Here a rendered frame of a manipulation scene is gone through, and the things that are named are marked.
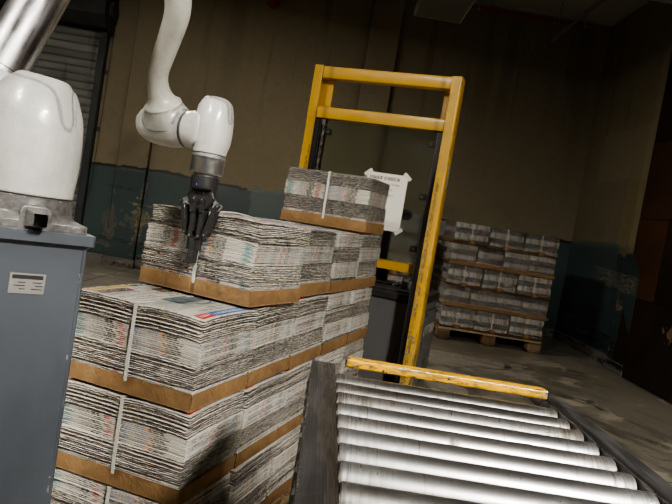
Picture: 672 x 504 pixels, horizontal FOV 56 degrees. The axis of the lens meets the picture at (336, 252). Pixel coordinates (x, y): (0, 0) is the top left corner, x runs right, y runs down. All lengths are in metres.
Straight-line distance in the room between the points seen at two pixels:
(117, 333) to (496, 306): 5.85
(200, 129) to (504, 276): 5.71
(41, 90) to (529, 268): 6.38
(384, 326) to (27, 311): 2.27
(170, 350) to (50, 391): 0.36
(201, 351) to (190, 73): 7.57
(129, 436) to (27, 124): 0.80
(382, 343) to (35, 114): 2.37
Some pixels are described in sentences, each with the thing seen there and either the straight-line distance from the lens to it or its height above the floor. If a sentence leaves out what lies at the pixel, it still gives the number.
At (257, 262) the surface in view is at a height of 0.96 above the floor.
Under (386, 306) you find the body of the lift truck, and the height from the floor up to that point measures 0.71.
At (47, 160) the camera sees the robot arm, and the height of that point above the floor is 1.12.
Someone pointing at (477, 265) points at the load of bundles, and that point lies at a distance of 7.04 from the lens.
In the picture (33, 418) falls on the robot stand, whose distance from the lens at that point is 1.30.
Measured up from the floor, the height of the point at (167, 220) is 1.02.
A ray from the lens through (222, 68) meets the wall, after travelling 8.87.
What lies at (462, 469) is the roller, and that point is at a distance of 0.93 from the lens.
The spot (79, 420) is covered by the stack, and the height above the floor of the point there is 0.50.
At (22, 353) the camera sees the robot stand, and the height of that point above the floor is 0.78.
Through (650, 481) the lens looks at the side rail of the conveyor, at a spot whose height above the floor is 0.80.
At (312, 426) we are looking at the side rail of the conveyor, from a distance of 0.96.
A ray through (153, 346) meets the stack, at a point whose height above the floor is 0.73.
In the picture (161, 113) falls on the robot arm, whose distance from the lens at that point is 1.79.
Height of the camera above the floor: 1.11
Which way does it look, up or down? 3 degrees down
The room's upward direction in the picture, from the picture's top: 9 degrees clockwise
